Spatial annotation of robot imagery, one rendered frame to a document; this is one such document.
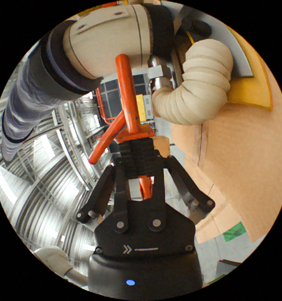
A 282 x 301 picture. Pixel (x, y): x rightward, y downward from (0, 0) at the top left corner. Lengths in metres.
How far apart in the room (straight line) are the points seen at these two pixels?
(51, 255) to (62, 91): 0.62
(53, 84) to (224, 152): 0.27
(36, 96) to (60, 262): 0.60
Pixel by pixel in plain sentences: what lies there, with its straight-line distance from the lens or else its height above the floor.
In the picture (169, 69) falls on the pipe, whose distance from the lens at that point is 0.18.
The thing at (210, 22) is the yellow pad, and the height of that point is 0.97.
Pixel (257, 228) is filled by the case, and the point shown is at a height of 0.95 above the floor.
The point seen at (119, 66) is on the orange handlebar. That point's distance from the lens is 0.15.
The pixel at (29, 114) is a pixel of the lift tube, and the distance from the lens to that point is 0.30.
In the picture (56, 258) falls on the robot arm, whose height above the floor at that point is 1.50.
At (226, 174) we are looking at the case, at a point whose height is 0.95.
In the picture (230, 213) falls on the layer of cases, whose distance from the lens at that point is 0.80.
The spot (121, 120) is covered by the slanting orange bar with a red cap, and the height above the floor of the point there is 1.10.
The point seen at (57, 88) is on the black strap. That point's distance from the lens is 0.18.
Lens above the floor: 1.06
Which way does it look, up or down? 3 degrees up
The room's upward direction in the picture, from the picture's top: 98 degrees counter-clockwise
